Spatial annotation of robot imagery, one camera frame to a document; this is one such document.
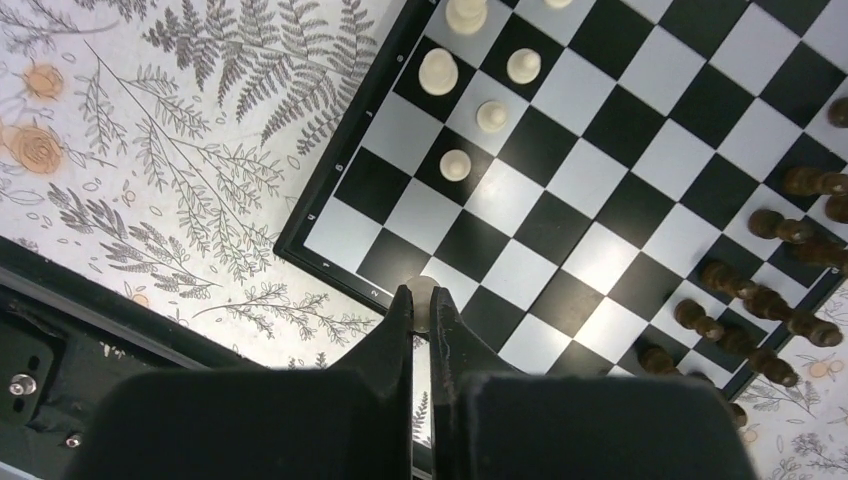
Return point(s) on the black white chess board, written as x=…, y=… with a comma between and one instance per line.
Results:
x=532, y=244

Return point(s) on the dark chess pieces row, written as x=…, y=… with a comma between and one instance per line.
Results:
x=739, y=265

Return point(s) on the eleventh white chess piece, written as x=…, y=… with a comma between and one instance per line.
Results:
x=421, y=288

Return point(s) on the floral white table mat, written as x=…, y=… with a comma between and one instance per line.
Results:
x=159, y=148

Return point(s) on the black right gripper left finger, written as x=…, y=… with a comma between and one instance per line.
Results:
x=349, y=421

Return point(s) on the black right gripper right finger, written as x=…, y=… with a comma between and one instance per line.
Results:
x=492, y=422

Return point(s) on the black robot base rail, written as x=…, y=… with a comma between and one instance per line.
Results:
x=90, y=339

